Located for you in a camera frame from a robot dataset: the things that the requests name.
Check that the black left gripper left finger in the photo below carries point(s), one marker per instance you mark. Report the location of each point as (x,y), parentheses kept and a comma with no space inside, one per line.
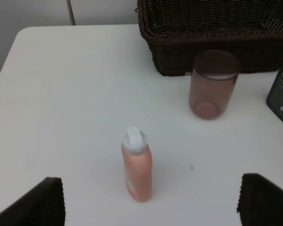
(43,205)

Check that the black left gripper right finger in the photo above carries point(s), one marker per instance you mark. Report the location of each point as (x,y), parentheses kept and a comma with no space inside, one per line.
(260,201)

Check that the pink lotion bottle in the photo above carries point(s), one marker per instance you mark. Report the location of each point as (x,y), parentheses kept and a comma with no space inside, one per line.
(138,164)

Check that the purple translucent plastic cup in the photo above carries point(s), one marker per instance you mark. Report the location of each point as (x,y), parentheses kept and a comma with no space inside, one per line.
(214,75)

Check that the dark brown wicker basket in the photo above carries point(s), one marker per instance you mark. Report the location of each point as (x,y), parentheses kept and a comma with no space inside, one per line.
(177,30)

